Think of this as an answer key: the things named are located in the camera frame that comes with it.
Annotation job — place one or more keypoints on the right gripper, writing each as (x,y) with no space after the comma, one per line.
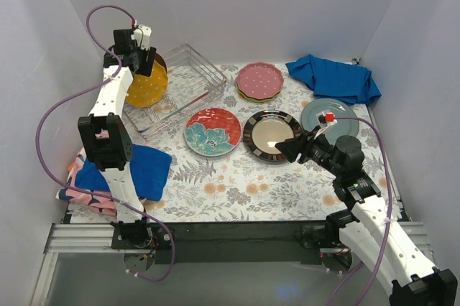
(302,149)

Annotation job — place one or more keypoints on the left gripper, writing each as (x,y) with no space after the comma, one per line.
(146,62)

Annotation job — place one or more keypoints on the black checkered rim plate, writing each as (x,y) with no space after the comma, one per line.
(264,129)

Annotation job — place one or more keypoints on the yellow polka dot plate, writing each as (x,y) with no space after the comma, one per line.
(148,90)

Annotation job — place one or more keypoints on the grey-blue plate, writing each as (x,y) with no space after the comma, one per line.
(309,121)

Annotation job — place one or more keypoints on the green polka dot plate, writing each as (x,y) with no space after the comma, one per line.
(256,100)

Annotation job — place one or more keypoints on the pink polka dot plate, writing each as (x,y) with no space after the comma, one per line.
(259,80)

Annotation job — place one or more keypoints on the red blue floral plate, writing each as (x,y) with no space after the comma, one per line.
(213,132)

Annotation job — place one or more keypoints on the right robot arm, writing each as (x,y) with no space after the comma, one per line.
(366,226)

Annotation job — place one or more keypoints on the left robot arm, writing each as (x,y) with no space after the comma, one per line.
(105,139)

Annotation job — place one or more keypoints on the brown rim beige plate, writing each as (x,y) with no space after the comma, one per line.
(159,60)

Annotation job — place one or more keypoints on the floral tablecloth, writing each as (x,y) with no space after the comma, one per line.
(237,186)

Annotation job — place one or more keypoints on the blue cloth at back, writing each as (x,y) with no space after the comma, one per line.
(350,84)

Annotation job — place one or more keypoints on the blue folded towel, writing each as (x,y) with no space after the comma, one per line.
(149,168)

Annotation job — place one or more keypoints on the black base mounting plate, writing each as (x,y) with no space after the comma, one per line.
(305,242)

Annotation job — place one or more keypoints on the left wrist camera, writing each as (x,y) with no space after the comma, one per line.
(142,33)

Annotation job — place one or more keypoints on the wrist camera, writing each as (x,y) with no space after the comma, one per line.
(326,120)
(142,33)

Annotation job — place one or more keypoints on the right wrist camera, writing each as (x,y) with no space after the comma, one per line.
(326,120)

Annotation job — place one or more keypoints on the wire dish rack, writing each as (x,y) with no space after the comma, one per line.
(193,82)

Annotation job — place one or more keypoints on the aluminium frame rail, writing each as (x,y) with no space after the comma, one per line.
(93,238)

